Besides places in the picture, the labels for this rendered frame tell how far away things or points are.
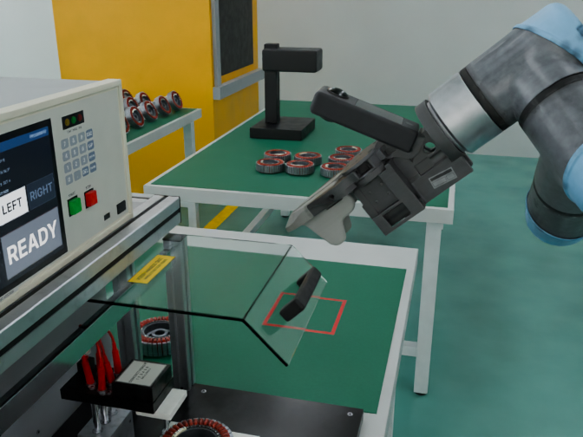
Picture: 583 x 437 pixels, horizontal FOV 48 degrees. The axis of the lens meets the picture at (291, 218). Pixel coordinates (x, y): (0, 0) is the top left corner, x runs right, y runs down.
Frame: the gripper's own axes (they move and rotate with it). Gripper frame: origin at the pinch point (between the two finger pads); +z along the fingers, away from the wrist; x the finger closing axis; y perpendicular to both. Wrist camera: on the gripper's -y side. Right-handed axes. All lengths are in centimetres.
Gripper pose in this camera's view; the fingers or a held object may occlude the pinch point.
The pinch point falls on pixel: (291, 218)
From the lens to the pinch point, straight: 74.6
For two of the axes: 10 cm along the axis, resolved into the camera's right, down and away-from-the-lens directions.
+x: 2.5, -3.3, 9.1
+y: 6.4, 7.6, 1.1
